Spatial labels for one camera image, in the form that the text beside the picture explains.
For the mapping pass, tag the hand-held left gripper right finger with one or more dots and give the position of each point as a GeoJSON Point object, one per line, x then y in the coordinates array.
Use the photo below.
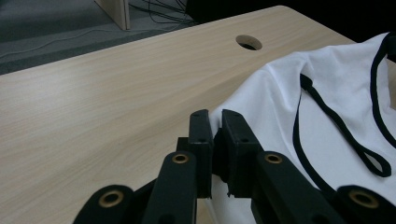
{"type": "Point", "coordinates": [238, 146]}

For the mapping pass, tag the white tank top black trim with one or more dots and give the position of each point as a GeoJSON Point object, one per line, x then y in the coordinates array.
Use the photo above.
{"type": "Point", "coordinates": [336, 77]}

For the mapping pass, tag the light wooden furniture leg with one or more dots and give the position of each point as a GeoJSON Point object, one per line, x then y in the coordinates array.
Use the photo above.
{"type": "Point", "coordinates": [116, 12]}

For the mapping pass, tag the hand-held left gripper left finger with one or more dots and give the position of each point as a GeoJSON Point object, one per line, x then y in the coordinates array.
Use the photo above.
{"type": "Point", "coordinates": [200, 140]}

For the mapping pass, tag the black curtain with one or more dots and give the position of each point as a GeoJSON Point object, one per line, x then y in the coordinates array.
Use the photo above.
{"type": "Point", "coordinates": [311, 12]}

